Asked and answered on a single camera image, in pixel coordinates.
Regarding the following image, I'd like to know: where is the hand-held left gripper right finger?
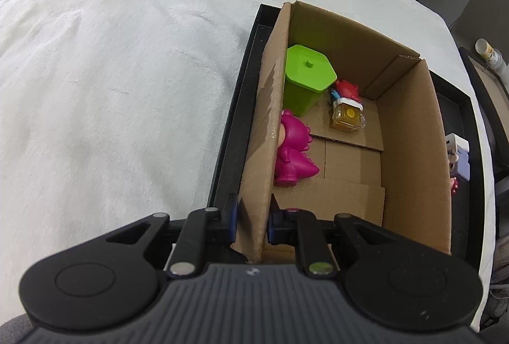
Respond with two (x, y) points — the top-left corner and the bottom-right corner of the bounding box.
(267, 193), (399, 277)

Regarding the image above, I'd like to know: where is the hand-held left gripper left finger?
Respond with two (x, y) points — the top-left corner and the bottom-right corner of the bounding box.
(102, 193), (241, 276)

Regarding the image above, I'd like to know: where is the pink dinosaur figure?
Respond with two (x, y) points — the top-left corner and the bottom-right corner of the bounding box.
(274, 109), (320, 187)

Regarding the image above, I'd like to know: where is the black tray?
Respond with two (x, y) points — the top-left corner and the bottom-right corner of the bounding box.
(207, 3), (484, 283)

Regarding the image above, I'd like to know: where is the red crab yellow bottle figure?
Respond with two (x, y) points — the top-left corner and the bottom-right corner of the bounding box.
(329, 79), (367, 135)

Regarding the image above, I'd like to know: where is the green hexagonal container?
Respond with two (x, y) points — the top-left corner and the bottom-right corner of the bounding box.
(282, 44), (338, 118)

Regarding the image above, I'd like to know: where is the brown cardboard box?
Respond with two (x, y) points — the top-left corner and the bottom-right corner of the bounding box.
(230, 1), (455, 264)

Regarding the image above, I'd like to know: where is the small brown-haired doll figure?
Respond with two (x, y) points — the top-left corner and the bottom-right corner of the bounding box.
(449, 153), (461, 194)

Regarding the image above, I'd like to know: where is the lavender charger block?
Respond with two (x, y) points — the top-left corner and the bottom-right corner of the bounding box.
(456, 151), (471, 182)

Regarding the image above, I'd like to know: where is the white charger plug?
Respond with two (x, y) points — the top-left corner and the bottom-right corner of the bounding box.
(445, 133), (470, 154)

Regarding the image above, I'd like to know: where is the brown cardboard sheet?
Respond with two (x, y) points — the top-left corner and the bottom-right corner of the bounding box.
(474, 65), (509, 132)

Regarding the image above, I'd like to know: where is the yellow and white bottle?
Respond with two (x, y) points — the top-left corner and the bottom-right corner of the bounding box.
(475, 38), (509, 79)

